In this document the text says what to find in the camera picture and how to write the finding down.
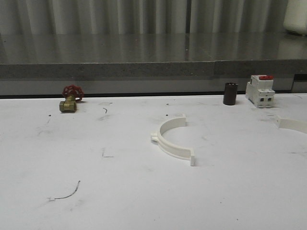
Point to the brass valve red handwheel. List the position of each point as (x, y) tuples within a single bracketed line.
[(72, 95)]

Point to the white container on counter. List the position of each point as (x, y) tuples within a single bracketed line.
[(295, 19)]

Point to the grey stone counter shelf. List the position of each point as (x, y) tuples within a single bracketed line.
[(150, 56)]

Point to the white circuit breaker red switch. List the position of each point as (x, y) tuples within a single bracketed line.
[(259, 91)]

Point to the dark brown cylindrical coupling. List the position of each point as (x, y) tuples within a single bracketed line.
[(230, 92)]

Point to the white half pipe clamp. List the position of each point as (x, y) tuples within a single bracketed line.
[(292, 124), (169, 147)]

